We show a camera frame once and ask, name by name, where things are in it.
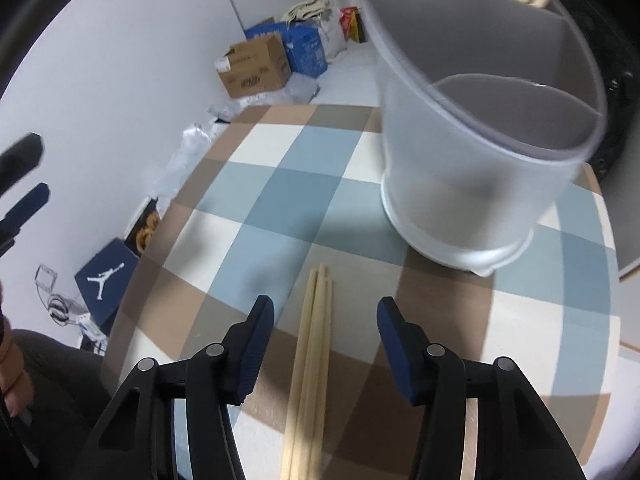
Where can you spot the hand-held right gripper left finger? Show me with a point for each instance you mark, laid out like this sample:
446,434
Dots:
255,345

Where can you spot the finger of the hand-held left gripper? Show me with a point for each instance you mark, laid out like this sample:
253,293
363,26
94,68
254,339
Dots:
20,157
27,207

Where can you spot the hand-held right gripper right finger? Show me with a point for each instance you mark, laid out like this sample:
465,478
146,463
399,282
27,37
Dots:
397,355

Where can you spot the translucent grey utensil holder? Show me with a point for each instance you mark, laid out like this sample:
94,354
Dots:
475,200

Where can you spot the person's left hand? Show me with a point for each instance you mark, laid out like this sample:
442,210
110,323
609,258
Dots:
12,360

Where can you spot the clear plastic case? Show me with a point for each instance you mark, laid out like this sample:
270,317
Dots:
46,277

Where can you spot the navy shoe box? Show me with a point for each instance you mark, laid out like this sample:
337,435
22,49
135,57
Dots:
105,280

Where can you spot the black snack packet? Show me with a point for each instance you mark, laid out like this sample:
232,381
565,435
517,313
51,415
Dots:
145,227

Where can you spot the blue and white packet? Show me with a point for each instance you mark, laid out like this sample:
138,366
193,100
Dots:
92,335

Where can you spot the checked tablecloth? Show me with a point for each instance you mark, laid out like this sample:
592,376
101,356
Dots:
280,185

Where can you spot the person's leg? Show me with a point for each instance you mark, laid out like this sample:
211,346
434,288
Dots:
60,390

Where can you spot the crumpled silver plastic bag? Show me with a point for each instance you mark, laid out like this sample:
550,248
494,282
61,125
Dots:
225,112

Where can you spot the brown cardboard box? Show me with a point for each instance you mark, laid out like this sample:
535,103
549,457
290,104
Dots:
255,65

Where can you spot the clear plastic bag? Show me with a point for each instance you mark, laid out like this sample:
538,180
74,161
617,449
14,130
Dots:
300,90

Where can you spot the blue cardboard box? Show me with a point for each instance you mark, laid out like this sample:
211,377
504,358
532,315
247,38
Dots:
307,50

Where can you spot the white plastic sack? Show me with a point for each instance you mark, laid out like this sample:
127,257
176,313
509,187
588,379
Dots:
334,30

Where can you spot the cream cloth bag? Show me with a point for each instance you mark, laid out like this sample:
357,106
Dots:
310,10

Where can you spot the black and yellow bag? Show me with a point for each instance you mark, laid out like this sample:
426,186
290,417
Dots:
358,27

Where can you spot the red snack bag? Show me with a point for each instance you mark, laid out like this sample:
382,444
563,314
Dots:
349,20

